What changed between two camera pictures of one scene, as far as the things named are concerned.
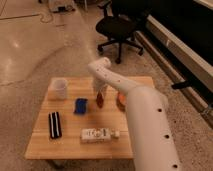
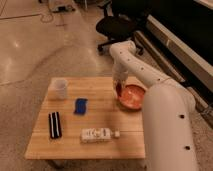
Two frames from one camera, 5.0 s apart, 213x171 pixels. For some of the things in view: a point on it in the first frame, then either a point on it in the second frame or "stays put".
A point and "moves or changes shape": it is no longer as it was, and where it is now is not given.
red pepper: [99, 100] moves or changes shape
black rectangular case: [55, 125] stays put
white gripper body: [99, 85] → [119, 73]
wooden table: [74, 122] stays put
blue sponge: [80, 105] stays put
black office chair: [120, 23] stays put
